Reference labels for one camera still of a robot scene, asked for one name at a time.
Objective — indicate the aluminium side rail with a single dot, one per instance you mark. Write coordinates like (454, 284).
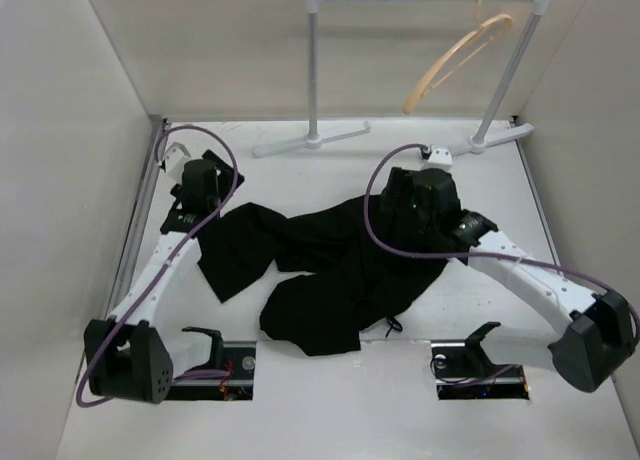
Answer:
(138, 219)

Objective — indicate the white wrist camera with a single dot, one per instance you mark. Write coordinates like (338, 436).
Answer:
(174, 161)
(438, 157)

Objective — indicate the beige plastic hanger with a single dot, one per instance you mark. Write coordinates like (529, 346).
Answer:
(486, 32)

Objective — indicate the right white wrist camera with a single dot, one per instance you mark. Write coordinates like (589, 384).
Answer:
(438, 157)

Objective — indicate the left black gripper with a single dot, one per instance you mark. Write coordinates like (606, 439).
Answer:
(225, 177)

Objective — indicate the black trousers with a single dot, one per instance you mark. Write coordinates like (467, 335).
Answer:
(341, 283)

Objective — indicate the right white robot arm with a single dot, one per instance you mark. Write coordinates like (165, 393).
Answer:
(597, 328)

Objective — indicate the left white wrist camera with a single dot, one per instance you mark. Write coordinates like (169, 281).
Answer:
(174, 161)

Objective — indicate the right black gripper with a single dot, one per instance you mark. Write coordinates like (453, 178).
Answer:
(403, 182)

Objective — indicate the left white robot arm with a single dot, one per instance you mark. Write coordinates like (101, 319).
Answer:
(132, 354)

